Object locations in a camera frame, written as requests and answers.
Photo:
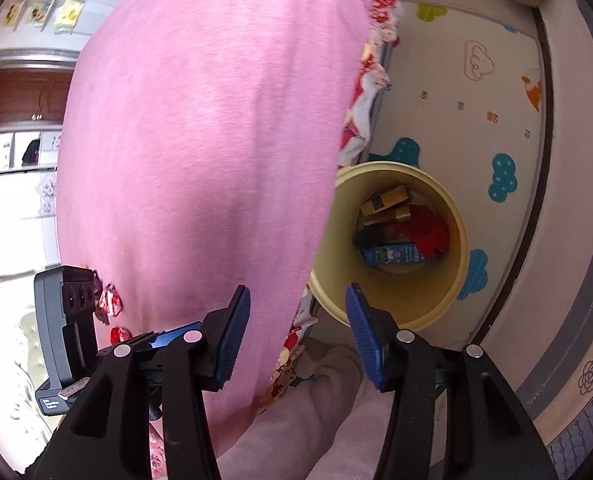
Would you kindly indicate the yellow plastic bin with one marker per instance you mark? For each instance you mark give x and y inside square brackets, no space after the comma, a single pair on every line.
[426,302]

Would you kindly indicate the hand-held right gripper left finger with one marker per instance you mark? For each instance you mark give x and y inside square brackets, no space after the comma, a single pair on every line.
[231,335]

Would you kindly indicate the gold box with black label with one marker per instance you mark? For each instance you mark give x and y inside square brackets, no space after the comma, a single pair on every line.
[384,199]

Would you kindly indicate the cream cloud play mat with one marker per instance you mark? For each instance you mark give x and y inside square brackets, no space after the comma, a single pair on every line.
[451,110]

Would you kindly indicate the red snack wrapper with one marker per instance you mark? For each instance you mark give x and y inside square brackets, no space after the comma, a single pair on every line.
[121,333]

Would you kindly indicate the dark bag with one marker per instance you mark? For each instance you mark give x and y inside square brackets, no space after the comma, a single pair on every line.
[31,152]

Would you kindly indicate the pink grey bordered rug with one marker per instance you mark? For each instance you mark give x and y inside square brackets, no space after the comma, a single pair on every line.
[566,210]

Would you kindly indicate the gold box with barcode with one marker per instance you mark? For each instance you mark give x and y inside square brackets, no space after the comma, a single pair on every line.
[394,217]

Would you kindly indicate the pink fleece trousers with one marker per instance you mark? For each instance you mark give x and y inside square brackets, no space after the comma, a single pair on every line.
[301,420]

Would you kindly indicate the red floral bed skirt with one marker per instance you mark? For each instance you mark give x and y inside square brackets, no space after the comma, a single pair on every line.
[366,120]

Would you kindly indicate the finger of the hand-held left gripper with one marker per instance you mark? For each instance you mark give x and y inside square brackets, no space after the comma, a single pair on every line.
[174,337]

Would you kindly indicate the brown wooden door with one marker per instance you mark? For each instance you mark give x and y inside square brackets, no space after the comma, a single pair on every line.
[21,100]

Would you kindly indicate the framed cartoon picture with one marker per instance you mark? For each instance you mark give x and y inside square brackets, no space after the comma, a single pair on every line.
[12,13]
[40,13]

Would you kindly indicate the small white cabinet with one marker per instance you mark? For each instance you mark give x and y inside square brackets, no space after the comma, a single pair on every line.
[1,150]

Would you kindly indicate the red patterned candy packet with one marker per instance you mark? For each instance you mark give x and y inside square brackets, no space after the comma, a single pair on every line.
[109,302]

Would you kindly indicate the blue nasal spray box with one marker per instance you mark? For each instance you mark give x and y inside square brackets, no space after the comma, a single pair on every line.
[394,255]

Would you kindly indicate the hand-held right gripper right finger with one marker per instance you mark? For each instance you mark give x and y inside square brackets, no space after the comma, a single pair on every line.
[366,340]

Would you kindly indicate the red cloth pouch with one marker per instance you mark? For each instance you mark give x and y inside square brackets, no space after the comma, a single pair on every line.
[426,232]

